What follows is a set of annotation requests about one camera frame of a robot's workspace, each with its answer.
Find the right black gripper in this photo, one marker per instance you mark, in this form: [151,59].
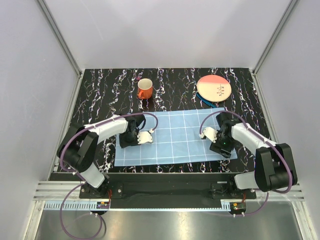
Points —
[217,147]

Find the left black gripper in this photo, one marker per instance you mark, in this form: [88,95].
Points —
[123,144]

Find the blue plastic knife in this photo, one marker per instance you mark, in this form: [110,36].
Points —
[205,101]

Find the blue checked cloth napkin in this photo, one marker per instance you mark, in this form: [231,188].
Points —
[176,140]

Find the pink and cream plate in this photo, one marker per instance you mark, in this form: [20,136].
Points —
[214,88]

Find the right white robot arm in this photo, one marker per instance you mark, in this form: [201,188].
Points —
[274,167]

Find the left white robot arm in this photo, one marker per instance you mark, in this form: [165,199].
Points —
[78,148]

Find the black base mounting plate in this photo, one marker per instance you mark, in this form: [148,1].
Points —
[214,185]

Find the orange ceramic mug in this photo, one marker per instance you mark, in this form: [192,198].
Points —
[145,89]

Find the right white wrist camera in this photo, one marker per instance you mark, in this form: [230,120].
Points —
[209,133]

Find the grey cable duct rail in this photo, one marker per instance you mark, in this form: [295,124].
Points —
[121,205]

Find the left aluminium frame post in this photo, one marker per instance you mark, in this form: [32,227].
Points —
[58,35]

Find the aluminium frame post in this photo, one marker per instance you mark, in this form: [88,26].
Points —
[276,33]
[58,35]

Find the right aluminium frame post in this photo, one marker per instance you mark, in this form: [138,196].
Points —
[276,33]

